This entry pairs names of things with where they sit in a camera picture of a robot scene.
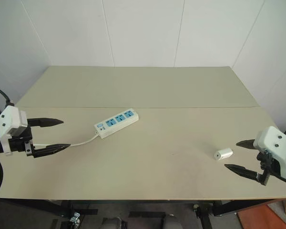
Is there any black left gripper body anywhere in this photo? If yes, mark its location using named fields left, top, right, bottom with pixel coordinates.
left=8, top=125, right=36, bottom=157

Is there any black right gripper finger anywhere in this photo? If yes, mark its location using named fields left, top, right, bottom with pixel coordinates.
left=224, top=163, right=260, bottom=184
left=235, top=139, right=255, bottom=151

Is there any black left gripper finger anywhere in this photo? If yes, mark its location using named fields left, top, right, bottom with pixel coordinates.
left=26, top=117, right=64, bottom=128
left=33, top=143, right=72, bottom=159

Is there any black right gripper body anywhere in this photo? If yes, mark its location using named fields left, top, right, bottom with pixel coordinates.
left=256, top=150, right=279, bottom=187

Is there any white plug adapter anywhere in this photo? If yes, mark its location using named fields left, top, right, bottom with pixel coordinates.
left=213, top=148, right=234, bottom=161

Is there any white power strip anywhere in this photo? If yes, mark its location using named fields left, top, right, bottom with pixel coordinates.
left=93, top=108, right=140, bottom=139

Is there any metal caster wheel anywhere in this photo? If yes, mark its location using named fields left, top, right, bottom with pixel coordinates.
left=70, top=212, right=82, bottom=228
left=192, top=202, right=204, bottom=213

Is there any dark grey rounded shape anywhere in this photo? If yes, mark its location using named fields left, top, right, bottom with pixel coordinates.
left=102, top=216, right=129, bottom=229

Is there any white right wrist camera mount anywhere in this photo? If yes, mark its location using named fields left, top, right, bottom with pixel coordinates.
left=252, top=126, right=286, bottom=185

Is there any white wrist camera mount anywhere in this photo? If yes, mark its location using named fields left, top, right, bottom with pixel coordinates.
left=0, top=104, right=29, bottom=156
left=252, top=126, right=286, bottom=185

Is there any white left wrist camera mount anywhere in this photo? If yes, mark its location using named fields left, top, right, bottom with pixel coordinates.
left=0, top=104, right=29, bottom=156

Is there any thin white cable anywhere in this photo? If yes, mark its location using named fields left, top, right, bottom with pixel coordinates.
left=35, top=134, right=99, bottom=147

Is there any black metal table frame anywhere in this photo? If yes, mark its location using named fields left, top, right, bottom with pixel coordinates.
left=0, top=197, right=286, bottom=229

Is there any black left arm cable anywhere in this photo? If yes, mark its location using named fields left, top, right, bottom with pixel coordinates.
left=0, top=83, right=15, bottom=199

